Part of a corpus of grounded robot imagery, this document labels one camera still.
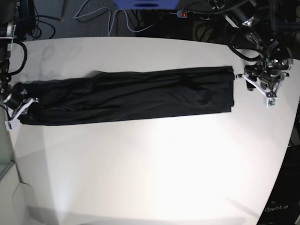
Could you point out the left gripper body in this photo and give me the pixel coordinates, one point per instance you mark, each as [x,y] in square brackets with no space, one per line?
[266,80]

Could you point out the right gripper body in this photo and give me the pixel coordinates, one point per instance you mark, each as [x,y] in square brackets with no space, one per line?
[15,102]

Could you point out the dark long-sleeve T-shirt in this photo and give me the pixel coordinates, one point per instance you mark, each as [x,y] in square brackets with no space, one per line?
[121,96]

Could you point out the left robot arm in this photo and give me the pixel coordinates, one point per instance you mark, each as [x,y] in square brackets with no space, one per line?
[242,17]

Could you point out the black device on stand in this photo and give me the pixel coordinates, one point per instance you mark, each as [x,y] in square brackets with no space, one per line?
[25,20]

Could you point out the white power strip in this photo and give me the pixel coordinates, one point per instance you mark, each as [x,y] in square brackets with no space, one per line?
[183,14]

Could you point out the black OpenArm case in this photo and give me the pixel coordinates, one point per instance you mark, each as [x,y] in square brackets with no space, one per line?
[283,205]

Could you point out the blue plastic box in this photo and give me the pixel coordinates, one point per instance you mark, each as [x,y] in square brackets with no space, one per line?
[146,4]

